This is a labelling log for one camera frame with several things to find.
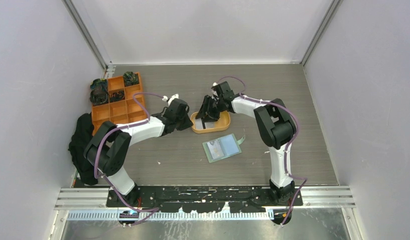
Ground black cloth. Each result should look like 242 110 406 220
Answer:
68 113 98 186

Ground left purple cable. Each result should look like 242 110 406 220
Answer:
93 92 166 227

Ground green card holder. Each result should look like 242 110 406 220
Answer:
202 133 245 163

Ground dark rolled item left lower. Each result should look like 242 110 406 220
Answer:
90 89 109 106

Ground white magnetic stripe card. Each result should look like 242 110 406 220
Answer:
195 118 215 130

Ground dark rolled item top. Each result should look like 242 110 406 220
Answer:
123 71 140 87

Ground aluminium frame rail left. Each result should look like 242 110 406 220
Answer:
62 0 113 71

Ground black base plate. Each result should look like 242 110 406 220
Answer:
107 185 303 215

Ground aluminium frame rail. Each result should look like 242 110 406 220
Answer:
62 0 113 71
300 0 343 67

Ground orange oval tray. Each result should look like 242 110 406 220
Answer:
190 111 231 134

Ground dark item middle compartment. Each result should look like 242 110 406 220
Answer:
109 89 125 103

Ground dark rolled item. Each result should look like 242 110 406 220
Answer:
90 89 109 106
123 71 140 87
90 78 108 92

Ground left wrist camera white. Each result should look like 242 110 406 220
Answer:
162 93 179 106

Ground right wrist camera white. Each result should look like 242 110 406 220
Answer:
211 82 221 97

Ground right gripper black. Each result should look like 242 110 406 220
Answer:
195 95 224 124

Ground white slotted cable duct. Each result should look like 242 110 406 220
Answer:
67 209 274 221

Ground orange compartment organizer box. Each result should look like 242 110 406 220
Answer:
91 72 147 134

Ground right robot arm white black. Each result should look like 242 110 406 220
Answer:
195 81 297 206

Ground dark rolled item left upper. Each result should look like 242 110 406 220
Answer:
90 78 108 92

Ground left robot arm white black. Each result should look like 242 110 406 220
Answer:
84 97 193 207

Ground aluminium frame rail right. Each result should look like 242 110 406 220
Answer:
300 0 343 67

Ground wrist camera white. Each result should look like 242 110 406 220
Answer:
162 93 179 106
211 82 221 97

